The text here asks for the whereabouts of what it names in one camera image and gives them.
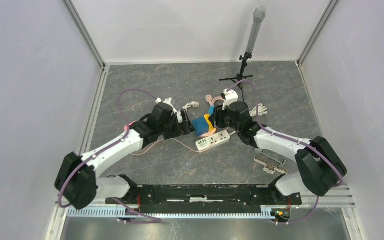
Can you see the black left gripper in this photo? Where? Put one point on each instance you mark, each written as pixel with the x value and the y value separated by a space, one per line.
pixel 182 129

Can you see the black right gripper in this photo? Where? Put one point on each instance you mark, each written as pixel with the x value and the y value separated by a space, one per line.
pixel 218 115

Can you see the light blue cube adapter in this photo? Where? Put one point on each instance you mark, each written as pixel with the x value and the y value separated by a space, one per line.
pixel 211 110

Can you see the dark blue cube socket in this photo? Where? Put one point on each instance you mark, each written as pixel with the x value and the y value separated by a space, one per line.
pixel 201 126

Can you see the yellow cube socket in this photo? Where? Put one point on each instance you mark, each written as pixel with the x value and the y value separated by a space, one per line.
pixel 210 122

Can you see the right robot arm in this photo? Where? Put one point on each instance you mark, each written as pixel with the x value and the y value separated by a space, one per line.
pixel 319 167

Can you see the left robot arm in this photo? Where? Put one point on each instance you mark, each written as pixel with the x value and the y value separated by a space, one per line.
pixel 78 180

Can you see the white power strip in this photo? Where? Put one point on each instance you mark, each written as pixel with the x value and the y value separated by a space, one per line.
pixel 213 141

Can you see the grey microphone on tripod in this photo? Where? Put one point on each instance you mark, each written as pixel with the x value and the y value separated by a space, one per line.
pixel 258 16

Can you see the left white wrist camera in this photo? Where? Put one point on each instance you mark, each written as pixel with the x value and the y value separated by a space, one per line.
pixel 168 101

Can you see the grey metal bracket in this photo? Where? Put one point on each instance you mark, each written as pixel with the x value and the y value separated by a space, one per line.
pixel 269 155

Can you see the beige perforated bracket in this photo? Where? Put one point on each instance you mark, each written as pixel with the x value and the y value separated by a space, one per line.
pixel 269 167

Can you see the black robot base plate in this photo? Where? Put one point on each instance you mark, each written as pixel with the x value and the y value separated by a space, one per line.
pixel 207 198

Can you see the white slotted cable duct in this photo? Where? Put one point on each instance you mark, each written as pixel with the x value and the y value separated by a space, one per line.
pixel 122 212

